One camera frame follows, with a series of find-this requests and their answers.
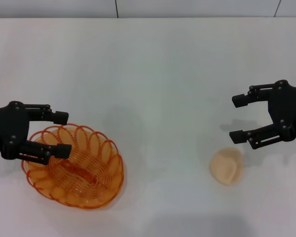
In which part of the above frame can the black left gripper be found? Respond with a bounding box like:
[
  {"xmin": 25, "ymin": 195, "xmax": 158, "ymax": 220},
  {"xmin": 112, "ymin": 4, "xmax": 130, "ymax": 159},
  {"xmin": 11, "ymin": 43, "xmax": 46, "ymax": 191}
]
[{"xmin": 0, "ymin": 100, "xmax": 73, "ymax": 165}]

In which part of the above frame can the orange wire basket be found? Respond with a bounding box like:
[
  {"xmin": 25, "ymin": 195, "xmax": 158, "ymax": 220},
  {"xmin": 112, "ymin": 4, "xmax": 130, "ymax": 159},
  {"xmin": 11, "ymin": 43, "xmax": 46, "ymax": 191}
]
[{"xmin": 21, "ymin": 124, "xmax": 125, "ymax": 210}]

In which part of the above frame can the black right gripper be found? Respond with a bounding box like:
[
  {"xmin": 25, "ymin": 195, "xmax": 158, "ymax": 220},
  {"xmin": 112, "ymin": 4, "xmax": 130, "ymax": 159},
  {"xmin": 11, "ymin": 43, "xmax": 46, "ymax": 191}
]
[{"xmin": 229, "ymin": 79, "xmax": 296, "ymax": 151}]

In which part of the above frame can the beige toy dumpling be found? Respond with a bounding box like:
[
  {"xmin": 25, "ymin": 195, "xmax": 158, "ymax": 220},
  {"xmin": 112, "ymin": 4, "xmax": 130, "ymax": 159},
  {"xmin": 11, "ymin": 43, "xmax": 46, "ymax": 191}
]
[{"xmin": 209, "ymin": 147, "xmax": 244, "ymax": 186}]

